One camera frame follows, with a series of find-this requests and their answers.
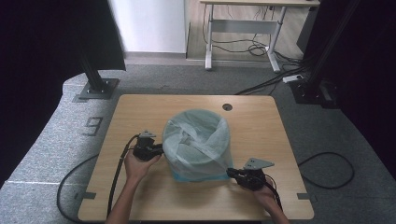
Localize white translucent plastic trash bag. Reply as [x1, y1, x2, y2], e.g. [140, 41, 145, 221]
[161, 108, 234, 183]

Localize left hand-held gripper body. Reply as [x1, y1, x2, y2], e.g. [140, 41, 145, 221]
[133, 130, 157, 162]

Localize round trash bin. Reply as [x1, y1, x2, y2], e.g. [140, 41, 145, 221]
[163, 108, 233, 182]

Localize thick black looped cable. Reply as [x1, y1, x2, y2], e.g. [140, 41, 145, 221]
[296, 151, 356, 190]

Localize dark curtain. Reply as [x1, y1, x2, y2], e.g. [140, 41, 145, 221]
[297, 0, 396, 172]
[0, 0, 127, 189]

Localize black metal stand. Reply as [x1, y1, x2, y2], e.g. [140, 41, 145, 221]
[77, 50, 120, 101]
[289, 0, 363, 105]

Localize left hand-held gripper black cable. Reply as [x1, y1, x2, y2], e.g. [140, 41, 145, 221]
[106, 133, 141, 218]

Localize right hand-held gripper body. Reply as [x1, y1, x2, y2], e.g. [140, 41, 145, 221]
[237, 157, 276, 192]

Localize white power strip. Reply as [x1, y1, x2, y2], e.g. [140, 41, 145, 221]
[282, 74, 304, 84]

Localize hand-held gripper black cable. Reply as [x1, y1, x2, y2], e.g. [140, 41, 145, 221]
[106, 133, 141, 218]
[263, 175, 284, 213]

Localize right hand-held gripper black cable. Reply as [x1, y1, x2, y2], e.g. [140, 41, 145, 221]
[263, 175, 284, 213]

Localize thin black cable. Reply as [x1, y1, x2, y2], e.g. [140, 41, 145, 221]
[202, 4, 272, 58]

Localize bundle of black cables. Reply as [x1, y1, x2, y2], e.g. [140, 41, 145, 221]
[233, 50, 314, 96]

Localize white-framed desk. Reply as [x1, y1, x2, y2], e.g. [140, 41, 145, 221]
[199, 0, 321, 74]

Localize person's right hand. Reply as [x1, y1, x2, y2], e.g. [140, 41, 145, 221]
[253, 176, 280, 213]

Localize person's left hand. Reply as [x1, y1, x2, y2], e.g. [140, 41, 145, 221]
[123, 151, 162, 185]

